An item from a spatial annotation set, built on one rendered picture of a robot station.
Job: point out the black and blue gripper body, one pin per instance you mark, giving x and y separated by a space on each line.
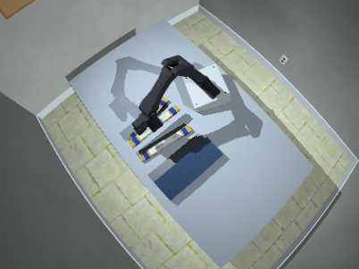
159 124

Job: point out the tan rectangular box with blue bands and white label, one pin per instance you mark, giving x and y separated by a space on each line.
165 143

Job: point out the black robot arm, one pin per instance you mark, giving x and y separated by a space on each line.
150 104

